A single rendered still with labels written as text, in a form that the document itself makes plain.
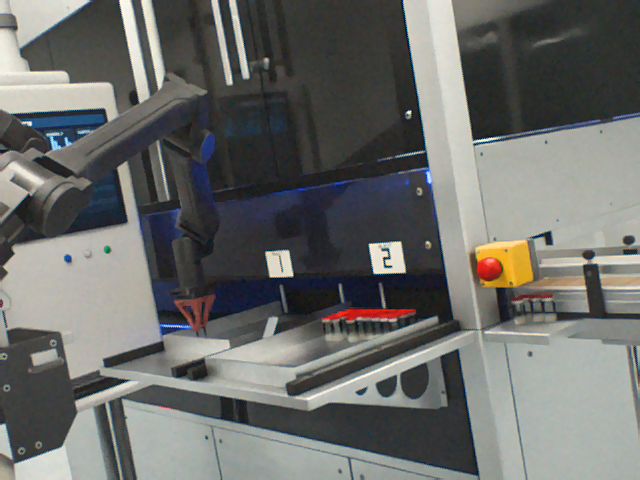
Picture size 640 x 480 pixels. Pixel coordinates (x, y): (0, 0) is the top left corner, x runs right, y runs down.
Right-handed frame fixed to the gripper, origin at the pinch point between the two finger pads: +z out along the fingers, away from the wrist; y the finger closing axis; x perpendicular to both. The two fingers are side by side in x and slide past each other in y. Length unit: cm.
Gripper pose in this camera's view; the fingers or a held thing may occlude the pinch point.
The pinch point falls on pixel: (199, 325)
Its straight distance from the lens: 176.9
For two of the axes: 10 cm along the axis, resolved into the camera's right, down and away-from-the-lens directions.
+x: -7.9, 0.9, 6.0
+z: 1.6, 9.8, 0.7
